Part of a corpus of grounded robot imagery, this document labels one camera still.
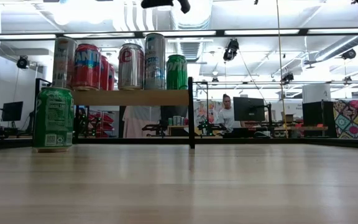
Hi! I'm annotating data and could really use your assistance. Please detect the red storage bin rack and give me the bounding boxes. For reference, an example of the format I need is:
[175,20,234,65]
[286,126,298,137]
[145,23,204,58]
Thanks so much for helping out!
[78,108,115,138]

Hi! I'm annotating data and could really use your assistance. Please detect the thin hanging cord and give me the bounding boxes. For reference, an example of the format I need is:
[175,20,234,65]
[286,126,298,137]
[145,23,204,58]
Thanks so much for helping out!
[275,0,289,138]

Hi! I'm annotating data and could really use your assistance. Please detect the black equipment stand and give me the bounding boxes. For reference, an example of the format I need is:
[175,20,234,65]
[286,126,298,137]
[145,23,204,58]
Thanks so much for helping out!
[141,119,168,137]

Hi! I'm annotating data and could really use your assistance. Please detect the wooden shelf with black frame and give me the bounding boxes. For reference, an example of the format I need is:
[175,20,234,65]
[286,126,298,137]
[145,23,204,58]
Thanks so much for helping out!
[29,77,197,149]

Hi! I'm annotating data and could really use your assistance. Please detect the silver white can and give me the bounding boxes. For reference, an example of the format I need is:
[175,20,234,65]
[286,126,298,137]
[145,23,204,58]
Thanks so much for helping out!
[117,43,145,91]

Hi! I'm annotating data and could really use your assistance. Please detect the white box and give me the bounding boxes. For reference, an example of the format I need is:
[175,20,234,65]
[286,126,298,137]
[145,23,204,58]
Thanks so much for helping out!
[301,83,331,103]

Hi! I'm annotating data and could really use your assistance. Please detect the wooden shelf board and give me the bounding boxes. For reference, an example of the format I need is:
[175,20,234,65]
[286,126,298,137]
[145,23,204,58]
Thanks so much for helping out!
[72,89,191,106]

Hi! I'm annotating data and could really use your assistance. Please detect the colourful patchwork quilt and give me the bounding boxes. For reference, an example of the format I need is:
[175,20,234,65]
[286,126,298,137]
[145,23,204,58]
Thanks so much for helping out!
[333,98,358,140]

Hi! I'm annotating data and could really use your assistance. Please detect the cardboard box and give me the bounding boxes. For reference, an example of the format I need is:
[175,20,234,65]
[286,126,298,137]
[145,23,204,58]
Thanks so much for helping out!
[280,112,295,124]

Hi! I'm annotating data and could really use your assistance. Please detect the wooden desk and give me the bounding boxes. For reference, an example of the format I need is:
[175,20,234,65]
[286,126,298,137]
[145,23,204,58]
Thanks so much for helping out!
[272,125,329,138]

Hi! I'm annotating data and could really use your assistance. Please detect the green Sprite can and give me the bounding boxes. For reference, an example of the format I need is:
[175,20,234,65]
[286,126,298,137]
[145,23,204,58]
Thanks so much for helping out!
[32,86,75,153]
[165,54,188,90]

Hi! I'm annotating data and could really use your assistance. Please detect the floral patterned cloth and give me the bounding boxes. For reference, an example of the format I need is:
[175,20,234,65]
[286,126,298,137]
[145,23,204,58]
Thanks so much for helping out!
[195,100,229,137]

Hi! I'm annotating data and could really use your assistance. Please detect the black aluminium table frame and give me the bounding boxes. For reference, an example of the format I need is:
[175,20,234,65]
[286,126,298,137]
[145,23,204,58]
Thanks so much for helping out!
[0,136,358,150]

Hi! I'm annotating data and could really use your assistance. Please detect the black hanging camera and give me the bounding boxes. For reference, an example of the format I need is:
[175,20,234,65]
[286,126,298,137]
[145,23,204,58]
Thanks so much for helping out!
[222,38,241,62]

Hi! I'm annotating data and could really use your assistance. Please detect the white Celsius Arctic Vibe can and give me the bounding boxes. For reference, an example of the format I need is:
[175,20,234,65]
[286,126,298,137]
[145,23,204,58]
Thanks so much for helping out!
[144,32,167,90]

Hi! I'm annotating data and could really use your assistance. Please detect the small bottle shelf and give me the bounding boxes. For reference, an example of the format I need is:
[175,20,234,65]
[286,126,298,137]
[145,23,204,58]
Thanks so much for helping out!
[166,115,190,137]

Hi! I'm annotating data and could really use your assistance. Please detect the black cabinet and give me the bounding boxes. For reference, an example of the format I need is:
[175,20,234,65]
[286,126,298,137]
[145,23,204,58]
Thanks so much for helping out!
[302,100,335,138]

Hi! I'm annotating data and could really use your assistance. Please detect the black computer monitor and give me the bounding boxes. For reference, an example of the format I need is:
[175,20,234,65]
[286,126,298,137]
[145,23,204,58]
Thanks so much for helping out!
[232,96,266,123]
[1,101,24,123]

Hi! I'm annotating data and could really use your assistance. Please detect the red Fanta can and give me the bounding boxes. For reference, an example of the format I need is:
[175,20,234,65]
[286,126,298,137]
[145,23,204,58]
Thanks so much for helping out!
[72,43,102,91]
[99,55,110,91]
[108,63,116,91]

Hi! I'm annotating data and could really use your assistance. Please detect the white Celsius can black lid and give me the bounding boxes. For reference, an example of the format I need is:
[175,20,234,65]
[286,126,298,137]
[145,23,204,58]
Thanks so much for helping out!
[52,36,78,90]

